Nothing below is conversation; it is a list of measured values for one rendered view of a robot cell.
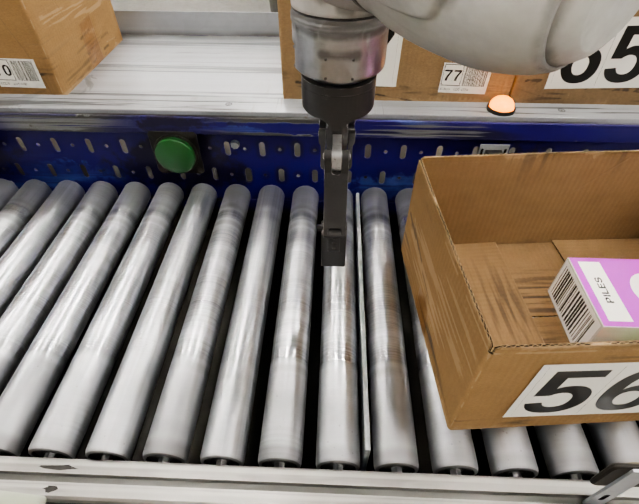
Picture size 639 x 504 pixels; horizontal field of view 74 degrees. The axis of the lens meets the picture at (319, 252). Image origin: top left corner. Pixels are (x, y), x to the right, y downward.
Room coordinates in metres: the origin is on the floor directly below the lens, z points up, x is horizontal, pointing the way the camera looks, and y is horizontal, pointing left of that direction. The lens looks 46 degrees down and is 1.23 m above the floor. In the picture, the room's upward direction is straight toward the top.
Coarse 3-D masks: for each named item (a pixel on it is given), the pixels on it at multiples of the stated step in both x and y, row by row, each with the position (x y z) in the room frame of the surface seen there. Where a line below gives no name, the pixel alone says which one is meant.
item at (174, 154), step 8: (160, 144) 0.65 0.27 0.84; (168, 144) 0.65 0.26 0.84; (176, 144) 0.65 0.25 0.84; (184, 144) 0.65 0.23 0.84; (160, 152) 0.65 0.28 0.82; (168, 152) 0.64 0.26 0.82; (176, 152) 0.64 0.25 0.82; (184, 152) 0.64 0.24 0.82; (192, 152) 0.65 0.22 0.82; (160, 160) 0.65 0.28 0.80; (168, 160) 0.64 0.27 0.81; (176, 160) 0.64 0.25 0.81; (184, 160) 0.64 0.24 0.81; (192, 160) 0.65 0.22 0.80; (168, 168) 0.65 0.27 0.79; (176, 168) 0.64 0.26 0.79; (184, 168) 0.65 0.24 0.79
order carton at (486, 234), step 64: (448, 192) 0.48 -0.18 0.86; (512, 192) 0.49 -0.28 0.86; (576, 192) 0.49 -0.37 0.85; (448, 256) 0.31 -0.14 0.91; (512, 256) 0.46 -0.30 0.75; (576, 256) 0.45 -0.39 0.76; (448, 320) 0.27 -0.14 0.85; (512, 320) 0.33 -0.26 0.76; (448, 384) 0.22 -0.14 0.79; (512, 384) 0.19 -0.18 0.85
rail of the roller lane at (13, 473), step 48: (0, 480) 0.14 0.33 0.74; (48, 480) 0.14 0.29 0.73; (96, 480) 0.14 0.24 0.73; (144, 480) 0.14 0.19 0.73; (192, 480) 0.14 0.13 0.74; (240, 480) 0.14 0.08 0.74; (288, 480) 0.14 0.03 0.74; (336, 480) 0.14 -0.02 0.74; (384, 480) 0.14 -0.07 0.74; (432, 480) 0.14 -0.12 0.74; (480, 480) 0.14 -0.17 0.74; (528, 480) 0.14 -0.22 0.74; (576, 480) 0.14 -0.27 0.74
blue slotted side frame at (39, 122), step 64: (0, 128) 0.67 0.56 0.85; (64, 128) 0.67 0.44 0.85; (128, 128) 0.67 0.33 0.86; (192, 128) 0.66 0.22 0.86; (256, 128) 0.66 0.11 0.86; (384, 128) 0.65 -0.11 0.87; (448, 128) 0.64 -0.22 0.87; (512, 128) 0.64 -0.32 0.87; (576, 128) 0.64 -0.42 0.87; (256, 192) 0.69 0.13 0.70; (320, 192) 0.68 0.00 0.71
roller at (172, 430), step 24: (240, 192) 0.63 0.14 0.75; (240, 216) 0.57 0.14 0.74; (216, 240) 0.50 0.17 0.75; (240, 240) 0.53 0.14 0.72; (216, 264) 0.45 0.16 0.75; (216, 288) 0.40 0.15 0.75; (192, 312) 0.36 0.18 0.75; (216, 312) 0.36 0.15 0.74; (192, 336) 0.31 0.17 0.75; (216, 336) 0.33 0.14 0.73; (192, 360) 0.28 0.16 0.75; (168, 384) 0.25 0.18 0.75; (192, 384) 0.25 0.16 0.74; (168, 408) 0.22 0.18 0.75; (192, 408) 0.22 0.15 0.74; (168, 432) 0.19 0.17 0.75; (192, 432) 0.20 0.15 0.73; (144, 456) 0.17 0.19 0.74; (168, 456) 0.17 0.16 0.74
